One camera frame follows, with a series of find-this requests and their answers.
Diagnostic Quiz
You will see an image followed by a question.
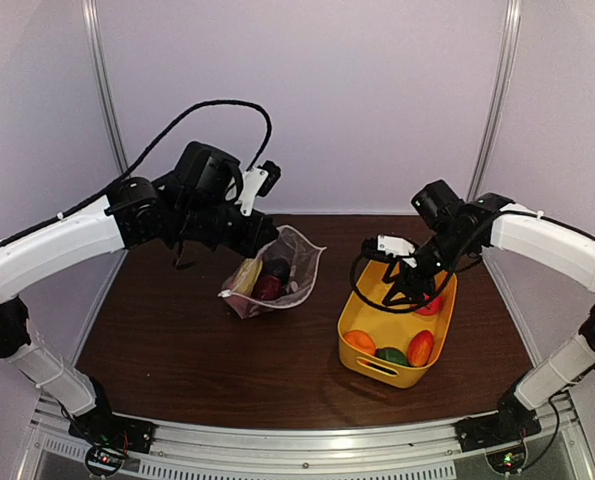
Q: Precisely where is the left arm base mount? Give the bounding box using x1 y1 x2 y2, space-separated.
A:
62 409 156 477

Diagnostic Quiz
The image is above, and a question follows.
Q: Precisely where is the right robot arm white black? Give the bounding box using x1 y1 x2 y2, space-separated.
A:
376 180 595 442

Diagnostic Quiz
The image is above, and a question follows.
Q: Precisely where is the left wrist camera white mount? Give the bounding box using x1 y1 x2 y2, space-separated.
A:
234 160 281 217

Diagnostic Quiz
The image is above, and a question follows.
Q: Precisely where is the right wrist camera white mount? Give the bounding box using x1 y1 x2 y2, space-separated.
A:
361 235 417 268

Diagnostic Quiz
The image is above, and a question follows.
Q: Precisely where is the dark red toy apple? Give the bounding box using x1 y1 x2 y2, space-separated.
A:
252 275 284 301

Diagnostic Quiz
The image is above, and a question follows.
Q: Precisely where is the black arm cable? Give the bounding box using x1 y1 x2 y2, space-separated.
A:
349 239 458 314
0 99 273 251

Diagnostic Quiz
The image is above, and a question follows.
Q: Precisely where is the green toy lime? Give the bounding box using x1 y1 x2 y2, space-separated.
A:
375 347 408 366

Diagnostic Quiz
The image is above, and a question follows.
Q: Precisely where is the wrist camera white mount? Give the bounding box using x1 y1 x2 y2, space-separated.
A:
361 235 417 268
234 160 281 217

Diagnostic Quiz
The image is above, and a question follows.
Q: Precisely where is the red toy strawberry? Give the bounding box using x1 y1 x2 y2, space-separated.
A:
415 296 444 316

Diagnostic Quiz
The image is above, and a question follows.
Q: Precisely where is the clear zip top bag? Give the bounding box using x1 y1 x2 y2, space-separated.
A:
218 225 326 319

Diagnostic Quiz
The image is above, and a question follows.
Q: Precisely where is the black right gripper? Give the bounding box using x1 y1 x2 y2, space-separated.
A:
383 226 477 306

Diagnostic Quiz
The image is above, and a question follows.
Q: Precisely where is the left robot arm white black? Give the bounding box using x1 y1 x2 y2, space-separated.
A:
0 141 281 445

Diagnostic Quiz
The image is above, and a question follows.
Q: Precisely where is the orange toy fruit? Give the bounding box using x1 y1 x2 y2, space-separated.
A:
343 330 376 356

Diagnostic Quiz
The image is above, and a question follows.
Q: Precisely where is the right aluminium frame post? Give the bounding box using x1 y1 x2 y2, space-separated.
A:
467 0 522 200

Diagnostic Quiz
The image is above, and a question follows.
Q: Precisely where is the left aluminium frame post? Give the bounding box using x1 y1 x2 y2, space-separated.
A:
81 0 128 173

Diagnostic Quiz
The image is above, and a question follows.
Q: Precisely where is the yellow plastic basket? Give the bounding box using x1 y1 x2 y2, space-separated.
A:
337 277 457 389

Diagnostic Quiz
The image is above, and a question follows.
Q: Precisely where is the front aluminium rail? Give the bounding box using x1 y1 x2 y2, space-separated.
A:
26 389 593 480

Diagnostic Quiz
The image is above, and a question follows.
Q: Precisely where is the orange red toy mango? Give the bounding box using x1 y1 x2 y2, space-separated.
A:
406 330 434 368

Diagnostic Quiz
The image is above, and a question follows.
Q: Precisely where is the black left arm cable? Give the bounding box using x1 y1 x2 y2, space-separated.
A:
0 99 273 251

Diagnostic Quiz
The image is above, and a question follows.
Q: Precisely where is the purple toy eggplant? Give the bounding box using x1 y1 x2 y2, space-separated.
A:
265 258 291 285

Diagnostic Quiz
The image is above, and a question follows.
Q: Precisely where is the aluminium frame post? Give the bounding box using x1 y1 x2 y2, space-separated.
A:
467 0 522 200
81 0 128 173

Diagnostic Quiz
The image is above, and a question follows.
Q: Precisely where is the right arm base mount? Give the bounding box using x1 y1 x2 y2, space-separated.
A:
454 413 541 476

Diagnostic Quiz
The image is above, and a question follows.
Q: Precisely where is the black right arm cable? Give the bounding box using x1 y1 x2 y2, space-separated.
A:
349 239 458 314

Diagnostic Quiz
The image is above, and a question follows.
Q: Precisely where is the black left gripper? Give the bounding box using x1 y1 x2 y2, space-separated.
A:
174 198 279 258

